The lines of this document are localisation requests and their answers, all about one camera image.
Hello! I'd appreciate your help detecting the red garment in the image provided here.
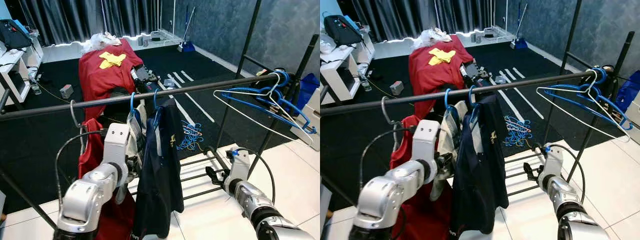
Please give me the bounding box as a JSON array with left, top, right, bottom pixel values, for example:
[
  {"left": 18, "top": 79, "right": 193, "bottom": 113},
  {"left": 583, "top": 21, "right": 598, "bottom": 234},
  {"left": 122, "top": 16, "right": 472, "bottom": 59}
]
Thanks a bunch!
[
  {"left": 390, "top": 115, "right": 453, "bottom": 240},
  {"left": 77, "top": 118, "right": 136, "bottom": 240}
]

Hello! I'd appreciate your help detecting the navy shirt gold logo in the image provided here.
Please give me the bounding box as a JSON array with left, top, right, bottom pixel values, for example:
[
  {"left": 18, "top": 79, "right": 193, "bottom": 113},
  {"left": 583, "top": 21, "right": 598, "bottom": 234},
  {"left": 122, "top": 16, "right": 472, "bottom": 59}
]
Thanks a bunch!
[
  {"left": 131, "top": 99, "right": 185, "bottom": 240},
  {"left": 450, "top": 94, "right": 510, "bottom": 236}
]

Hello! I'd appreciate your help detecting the white grey garment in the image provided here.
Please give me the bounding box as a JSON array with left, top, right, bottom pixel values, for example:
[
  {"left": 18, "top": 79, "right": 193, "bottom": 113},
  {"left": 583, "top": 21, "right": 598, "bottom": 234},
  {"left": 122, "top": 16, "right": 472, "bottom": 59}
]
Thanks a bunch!
[
  {"left": 115, "top": 105, "right": 148, "bottom": 203},
  {"left": 430, "top": 102, "right": 466, "bottom": 201}
]

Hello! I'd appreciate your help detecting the black metal clothes rack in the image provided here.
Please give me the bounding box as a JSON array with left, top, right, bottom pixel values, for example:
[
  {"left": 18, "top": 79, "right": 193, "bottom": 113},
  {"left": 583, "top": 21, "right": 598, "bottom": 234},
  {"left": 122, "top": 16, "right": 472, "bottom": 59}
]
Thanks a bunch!
[
  {"left": 320, "top": 0, "right": 640, "bottom": 208},
  {"left": 0, "top": 0, "right": 321, "bottom": 231}
]

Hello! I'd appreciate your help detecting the red cloth cover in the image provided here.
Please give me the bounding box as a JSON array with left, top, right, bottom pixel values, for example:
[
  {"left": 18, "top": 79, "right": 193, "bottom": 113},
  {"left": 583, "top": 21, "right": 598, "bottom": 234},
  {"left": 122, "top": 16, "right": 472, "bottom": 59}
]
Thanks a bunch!
[
  {"left": 78, "top": 39, "right": 146, "bottom": 121},
  {"left": 408, "top": 34, "right": 475, "bottom": 121}
]

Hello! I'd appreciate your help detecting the black machine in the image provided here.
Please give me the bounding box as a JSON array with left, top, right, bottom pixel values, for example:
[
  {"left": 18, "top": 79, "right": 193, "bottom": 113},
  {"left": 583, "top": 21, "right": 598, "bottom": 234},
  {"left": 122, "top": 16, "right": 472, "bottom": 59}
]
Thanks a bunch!
[
  {"left": 460, "top": 60, "right": 493, "bottom": 91},
  {"left": 131, "top": 64, "right": 163, "bottom": 96}
]

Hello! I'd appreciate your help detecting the white cabinet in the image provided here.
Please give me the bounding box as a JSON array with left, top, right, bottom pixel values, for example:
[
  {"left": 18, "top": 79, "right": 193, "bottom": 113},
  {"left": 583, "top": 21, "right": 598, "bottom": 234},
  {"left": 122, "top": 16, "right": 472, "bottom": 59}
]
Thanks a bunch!
[
  {"left": 625, "top": 100, "right": 640, "bottom": 132},
  {"left": 290, "top": 90, "right": 321, "bottom": 151}
]

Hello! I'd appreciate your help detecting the yellow cloth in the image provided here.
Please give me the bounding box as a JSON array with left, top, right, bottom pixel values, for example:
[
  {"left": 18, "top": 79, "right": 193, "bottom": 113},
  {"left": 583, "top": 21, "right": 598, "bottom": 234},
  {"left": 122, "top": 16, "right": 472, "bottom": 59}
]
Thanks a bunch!
[
  {"left": 428, "top": 47, "right": 457, "bottom": 66},
  {"left": 98, "top": 51, "right": 127, "bottom": 70}
]

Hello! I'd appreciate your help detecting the blue bag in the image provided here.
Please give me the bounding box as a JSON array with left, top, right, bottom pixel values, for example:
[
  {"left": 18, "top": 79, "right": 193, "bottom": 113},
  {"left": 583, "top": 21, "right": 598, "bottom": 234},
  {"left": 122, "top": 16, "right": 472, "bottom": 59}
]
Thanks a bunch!
[
  {"left": 295, "top": 73, "right": 321, "bottom": 113},
  {"left": 615, "top": 70, "right": 640, "bottom": 113}
]

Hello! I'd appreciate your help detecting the blue broom with dustpan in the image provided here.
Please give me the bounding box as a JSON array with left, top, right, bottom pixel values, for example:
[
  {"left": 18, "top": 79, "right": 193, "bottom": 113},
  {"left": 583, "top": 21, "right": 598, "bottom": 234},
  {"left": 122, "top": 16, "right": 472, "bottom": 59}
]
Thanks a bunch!
[
  {"left": 177, "top": 6, "right": 197, "bottom": 53},
  {"left": 510, "top": 4, "right": 529, "bottom": 50}
]

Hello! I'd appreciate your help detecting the white crumpled cloth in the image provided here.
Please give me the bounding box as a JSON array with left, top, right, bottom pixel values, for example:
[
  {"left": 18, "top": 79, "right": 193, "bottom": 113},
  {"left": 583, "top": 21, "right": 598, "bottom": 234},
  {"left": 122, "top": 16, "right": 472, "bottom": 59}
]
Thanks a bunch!
[
  {"left": 412, "top": 27, "right": 453, "bottom": 51},
  {"left": 82, "top": 31, "right": 122, "bottom": 53}
]

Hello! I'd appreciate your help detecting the white power strip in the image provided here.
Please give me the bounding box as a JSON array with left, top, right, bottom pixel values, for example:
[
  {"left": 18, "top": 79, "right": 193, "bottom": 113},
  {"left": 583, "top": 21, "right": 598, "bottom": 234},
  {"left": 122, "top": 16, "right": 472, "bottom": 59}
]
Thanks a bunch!
[
  {"left": 137, "top": 30, "right": 168, "bottom": 47},
  {"left": 470, "top": 27, "right": 501, "bottom": 43}
]

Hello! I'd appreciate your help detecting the white desk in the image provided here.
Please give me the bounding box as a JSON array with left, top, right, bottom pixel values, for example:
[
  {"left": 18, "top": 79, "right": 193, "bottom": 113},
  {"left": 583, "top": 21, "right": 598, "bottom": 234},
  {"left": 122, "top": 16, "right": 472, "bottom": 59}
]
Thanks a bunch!
[
  {"left": 0, "top": 35, "right": 45, "bottom": 104},
  {"left": 320, "top": 32, "right": 376, "bottom": 103}
]

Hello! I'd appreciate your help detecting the dark curtain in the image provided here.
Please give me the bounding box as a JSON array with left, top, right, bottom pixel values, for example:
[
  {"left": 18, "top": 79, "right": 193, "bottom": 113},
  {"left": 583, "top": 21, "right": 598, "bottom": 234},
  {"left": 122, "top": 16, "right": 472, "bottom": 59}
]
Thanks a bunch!
[
  {"left": 350, "top": 0, "right": 496, "bottom": 42},
  {"left": 17, "top": 0, "right": 166, "bottom": 47}
]

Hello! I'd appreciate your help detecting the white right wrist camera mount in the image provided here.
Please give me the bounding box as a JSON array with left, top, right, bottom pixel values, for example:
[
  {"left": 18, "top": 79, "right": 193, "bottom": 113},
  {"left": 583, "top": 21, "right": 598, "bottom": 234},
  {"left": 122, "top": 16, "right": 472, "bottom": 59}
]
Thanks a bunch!
[
  {"left": 231, "top": 148, "right": 251, "bottom": 183},
  {"left": 542, "top": 145, "right": 565, "bottom": 178}
]

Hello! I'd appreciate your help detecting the blue cable tangle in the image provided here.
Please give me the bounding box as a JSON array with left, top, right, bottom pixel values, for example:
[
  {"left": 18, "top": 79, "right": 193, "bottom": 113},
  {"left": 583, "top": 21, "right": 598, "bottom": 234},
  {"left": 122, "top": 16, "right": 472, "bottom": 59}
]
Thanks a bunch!
[
  {"left": 176, "top": 121, "right": 204, "bottom": 151},
  {"left": 504, "top": 116, "right": 532, "bottom": 147}
]

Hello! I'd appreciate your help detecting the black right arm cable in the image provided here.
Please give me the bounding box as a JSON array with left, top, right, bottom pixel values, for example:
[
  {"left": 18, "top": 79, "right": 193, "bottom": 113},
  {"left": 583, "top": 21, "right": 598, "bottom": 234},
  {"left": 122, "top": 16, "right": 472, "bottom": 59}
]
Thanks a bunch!
[
  {"left": 232, "top": 146, "right": 277, "bottom": 205},
  {"left": 547, "top": 144, "right": 587, "bottom": 203}
]

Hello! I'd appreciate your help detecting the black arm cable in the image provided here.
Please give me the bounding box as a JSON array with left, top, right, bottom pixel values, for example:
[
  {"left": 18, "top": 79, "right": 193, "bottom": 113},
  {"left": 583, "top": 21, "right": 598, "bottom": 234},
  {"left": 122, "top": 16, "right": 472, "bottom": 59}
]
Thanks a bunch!
[
  {"left": 54, "top": 129, "right": 108, "bottom": 211},
  {"left": 232, "top": 146, "right": 277, "bottom": 205},
  {"left": 547, "top": 144, "right": 587, "bottom": 203},
  {"left": 359, "top": 127, "right": 417, "bottom": 193}
]

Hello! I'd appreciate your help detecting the white wire hanger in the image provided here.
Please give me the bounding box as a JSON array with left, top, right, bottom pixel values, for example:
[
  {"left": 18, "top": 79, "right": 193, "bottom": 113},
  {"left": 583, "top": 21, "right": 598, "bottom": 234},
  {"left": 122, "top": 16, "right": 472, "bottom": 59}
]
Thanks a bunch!
[
  {"left": 536, "top": 70, "right": 632, "bottom": 143},
  {"left": 213, "top": 74, "right": 315, "bottom": 146}
]

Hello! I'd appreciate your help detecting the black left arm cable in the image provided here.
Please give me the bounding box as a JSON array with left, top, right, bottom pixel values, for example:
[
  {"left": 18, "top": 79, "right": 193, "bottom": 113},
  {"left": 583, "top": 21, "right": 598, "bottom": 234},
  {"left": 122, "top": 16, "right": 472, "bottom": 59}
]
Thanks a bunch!
[
  {"left": 54, "top": 129, "right": 108, "bottom": 211},
  {"left": 359, "top": 127, "right": 417, "bottom": 193}
]

